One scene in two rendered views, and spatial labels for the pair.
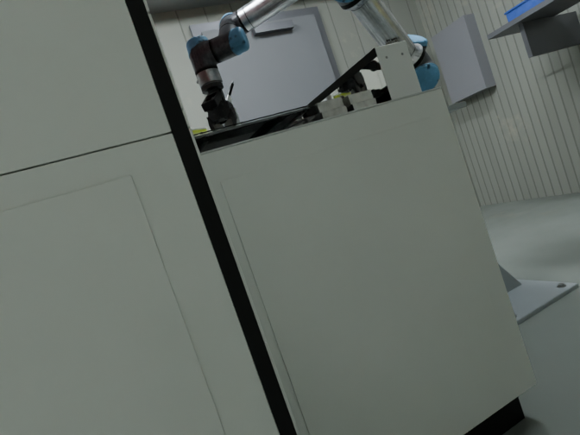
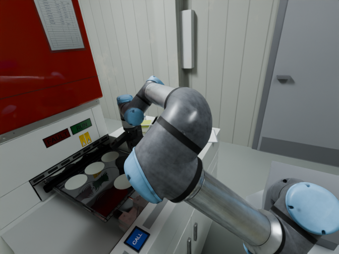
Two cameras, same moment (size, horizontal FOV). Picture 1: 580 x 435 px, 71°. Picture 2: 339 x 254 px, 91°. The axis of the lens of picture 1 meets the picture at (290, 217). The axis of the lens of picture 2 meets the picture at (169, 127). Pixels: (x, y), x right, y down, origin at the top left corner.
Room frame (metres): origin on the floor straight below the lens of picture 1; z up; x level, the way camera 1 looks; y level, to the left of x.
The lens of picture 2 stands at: (1.04, -0.62, 1.48)
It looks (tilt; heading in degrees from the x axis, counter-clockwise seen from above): 27 degrees down; 53
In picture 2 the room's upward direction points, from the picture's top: 4 degrees counter-clockwise
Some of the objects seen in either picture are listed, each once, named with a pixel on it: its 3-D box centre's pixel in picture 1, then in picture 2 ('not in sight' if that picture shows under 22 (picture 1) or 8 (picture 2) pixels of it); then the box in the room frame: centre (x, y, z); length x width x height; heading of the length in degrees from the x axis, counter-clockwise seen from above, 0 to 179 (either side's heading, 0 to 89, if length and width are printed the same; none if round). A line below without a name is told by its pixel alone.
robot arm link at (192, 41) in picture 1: (202, 56); (126, 107); (1.34, 0.10, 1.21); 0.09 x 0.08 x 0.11; 77
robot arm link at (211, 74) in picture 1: (209, 80); (129, 121); (1.34, 0.10, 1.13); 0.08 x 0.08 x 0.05
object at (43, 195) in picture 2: not in sight; (80, 165); (1.09, 0.29, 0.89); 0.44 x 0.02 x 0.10; 21
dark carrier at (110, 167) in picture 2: (227, 142); (108, 174); (1.18, 0.10, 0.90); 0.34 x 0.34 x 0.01; 21
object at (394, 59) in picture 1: (344, 109); (163, 216); (1.25, -0.26, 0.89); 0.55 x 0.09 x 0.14; 21
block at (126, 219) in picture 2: (327, 106); (129, 221); (1.14, -0.20, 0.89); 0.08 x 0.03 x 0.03; 111
